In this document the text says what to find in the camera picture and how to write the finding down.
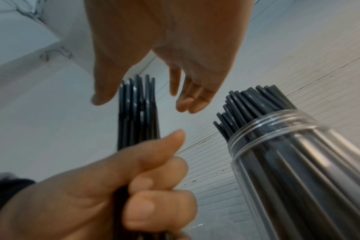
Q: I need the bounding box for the clear plastic jar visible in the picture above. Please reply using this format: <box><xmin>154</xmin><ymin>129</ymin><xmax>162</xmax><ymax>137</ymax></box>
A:
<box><xmin>227</xmin><ymin>110</ymin><xmax>360</xmax><ymax>240</ymax></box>

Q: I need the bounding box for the bundle of black thin sticks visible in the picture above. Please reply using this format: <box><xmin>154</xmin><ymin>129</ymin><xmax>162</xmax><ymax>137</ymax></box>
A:
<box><xmin>112</xmin><ymin>74</ymin><xmax>169</xmax><ymax>240</ymax></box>

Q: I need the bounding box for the person's left hand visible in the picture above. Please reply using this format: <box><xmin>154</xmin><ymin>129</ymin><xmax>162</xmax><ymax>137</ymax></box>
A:
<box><xmin>0</xmin><ymin>129</ymin><xmax>199</xmax><ymax>240</ymax></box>

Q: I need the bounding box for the bunch of grey thin rods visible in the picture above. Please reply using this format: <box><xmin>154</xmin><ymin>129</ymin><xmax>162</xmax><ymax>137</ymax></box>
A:
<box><xmin>213</xmin><ymin>84</ymin><xmax>360</xmax><ymax>240</ymax></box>

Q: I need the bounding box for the person's right hand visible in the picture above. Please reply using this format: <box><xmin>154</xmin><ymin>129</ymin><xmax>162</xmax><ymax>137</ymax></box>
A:
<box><xmin>83</xmin><ymin>0</ymin><xmax>252</xmax><ymax>115</ymax></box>

